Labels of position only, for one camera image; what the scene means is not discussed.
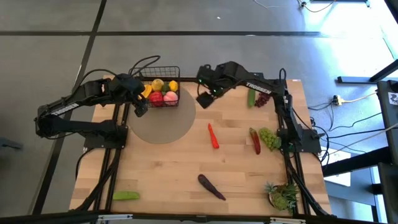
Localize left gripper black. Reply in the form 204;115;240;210
108;73;150;119

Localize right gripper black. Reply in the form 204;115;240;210
196;60;247;110

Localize red apple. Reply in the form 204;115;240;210
149;90;165;108

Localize yellow pear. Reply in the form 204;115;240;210
150;78;165;92

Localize pink peach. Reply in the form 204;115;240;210
162;90;179;107

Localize orange red carrot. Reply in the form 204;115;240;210
207;123;220;150

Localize dark red grapes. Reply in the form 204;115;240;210
254;91;272;108

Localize red green chilli pepper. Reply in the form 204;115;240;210
249;127;262;156

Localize green grapes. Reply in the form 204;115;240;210
258;126;282;152

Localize purple eggplant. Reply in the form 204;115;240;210
197;174;227;202

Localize green pickle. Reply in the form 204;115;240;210
112;190;142;201

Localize grey round mat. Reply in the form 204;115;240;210
127;85;197;145

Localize green cucumber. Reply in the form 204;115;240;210
246;88;257;108

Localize potted succulent plant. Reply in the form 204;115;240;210
264;181;300;213

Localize dark grey stand foot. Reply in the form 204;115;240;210
0;136;24;151

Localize white box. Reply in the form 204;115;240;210
322;146;353;188

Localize black stand beam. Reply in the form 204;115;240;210
336;58;398;85
322;145;398;179

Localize black cabinet with tag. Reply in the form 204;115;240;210
376;79;398;224

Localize black aluminium rail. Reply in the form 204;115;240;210
118;77;289;84
275;79;301;216
284;79;313;216
0;210;335;224
104;83;132;212
92;83;125;212

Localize black wire basket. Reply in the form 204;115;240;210
136;65;182;108

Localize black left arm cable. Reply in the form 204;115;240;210
74;68;118;94
128;55;162;77

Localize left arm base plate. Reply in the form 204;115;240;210
83;124;129;150

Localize black cable bundle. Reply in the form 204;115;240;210
285;152;331;217
75;148;121;213

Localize silver bracket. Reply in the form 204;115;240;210
97;213;134;223
269;217;307;224

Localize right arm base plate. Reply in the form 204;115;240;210
277;128;322;154

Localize black plug cable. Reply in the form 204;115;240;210
297;0;338;14

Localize white power strip cable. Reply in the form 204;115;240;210
341;91;379;105

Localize black floor cable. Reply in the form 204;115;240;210
328;111;383;132

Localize grey floor cable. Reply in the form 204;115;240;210
326;123;398;155

